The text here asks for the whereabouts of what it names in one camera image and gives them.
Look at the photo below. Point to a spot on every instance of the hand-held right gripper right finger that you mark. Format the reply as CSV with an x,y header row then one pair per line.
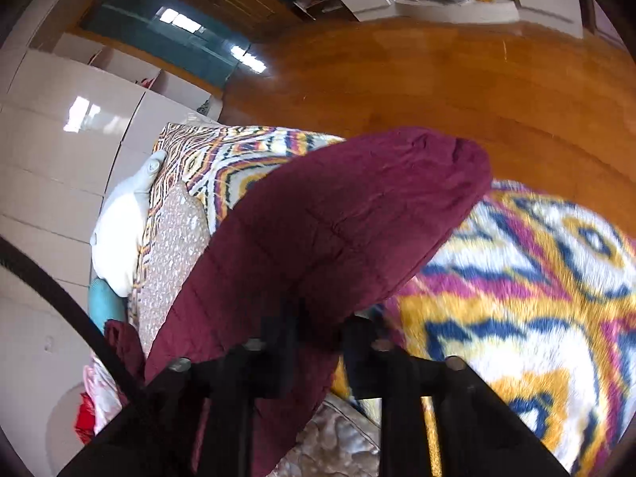
x,y
362,357

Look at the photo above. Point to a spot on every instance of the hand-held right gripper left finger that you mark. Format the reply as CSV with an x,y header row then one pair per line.
x,y
278,357

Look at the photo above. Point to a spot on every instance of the maroon quilted coat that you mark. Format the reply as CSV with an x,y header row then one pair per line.
x,y
323,218

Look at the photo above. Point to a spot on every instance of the colourful diamond-patterned blanket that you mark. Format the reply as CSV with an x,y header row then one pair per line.
x,y
521,308

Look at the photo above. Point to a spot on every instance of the pink floral comforter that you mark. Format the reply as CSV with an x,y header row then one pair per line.
x,y
102,392

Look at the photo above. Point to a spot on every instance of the teal pillow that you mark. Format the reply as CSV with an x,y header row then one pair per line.
x,y
104,303

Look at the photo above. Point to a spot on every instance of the white pillow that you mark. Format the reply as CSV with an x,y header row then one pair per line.
x,y
119,238

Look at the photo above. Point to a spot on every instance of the red cloth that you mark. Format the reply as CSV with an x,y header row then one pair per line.
x,y
84,422

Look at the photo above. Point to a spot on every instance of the white glossy wardrobe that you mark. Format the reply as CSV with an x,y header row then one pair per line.
x,y
49,159

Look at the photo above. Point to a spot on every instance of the wooden door with teal glass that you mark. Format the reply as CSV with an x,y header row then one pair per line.
x,y
164,35

